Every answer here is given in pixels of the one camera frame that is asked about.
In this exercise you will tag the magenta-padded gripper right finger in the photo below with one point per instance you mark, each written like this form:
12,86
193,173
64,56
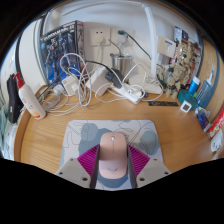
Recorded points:
139,160

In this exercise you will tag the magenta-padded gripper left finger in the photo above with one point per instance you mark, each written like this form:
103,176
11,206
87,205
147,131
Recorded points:
87,160

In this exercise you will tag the pink computer mouse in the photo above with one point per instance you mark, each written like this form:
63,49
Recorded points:
113,153

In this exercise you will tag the grey cloud-print mouse pad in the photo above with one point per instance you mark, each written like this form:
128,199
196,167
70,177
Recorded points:
80,133

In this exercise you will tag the black ruler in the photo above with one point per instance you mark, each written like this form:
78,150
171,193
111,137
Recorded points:
163,103

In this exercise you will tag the white power strip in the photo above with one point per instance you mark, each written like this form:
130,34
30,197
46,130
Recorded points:
128,93

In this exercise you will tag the small white cube clock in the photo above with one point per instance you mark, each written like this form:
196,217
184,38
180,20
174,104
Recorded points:
185,107

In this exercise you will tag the blue snack packet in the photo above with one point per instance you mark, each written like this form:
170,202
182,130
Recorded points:
202,120

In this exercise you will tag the small white charger block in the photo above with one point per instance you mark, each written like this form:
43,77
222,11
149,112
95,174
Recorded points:
70,86

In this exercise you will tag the large white power adapter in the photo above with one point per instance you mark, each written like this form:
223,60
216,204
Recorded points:
98,81

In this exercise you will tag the white red-capped pump bottle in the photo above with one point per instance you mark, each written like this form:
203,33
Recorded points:
31,103

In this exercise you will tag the teal round container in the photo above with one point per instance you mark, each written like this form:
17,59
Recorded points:
186,96

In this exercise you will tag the white mug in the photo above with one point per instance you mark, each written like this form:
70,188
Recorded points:
217,144

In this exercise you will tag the black plug adapter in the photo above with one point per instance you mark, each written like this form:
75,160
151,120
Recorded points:
115,78

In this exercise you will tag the teal blanket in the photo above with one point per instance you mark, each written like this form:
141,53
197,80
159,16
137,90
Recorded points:
3,126

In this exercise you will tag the small blue white-capped bottle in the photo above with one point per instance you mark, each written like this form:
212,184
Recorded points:
193,86

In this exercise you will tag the clear blue spray bottle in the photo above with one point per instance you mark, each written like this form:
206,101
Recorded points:
204,93

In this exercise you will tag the steel cup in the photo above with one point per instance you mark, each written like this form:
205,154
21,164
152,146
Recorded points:
121,65

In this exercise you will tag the blue robot model kit box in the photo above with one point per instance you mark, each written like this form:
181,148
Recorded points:
60,46

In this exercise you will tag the white desk lamp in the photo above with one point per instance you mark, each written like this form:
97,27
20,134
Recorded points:
151,43

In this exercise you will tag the white robot model kit box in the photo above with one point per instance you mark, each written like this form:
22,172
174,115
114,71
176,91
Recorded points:
178,33

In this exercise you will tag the white wall box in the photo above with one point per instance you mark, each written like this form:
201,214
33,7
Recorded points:
166,46

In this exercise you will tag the white wall socket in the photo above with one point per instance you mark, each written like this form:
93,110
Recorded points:
99,36
126,38

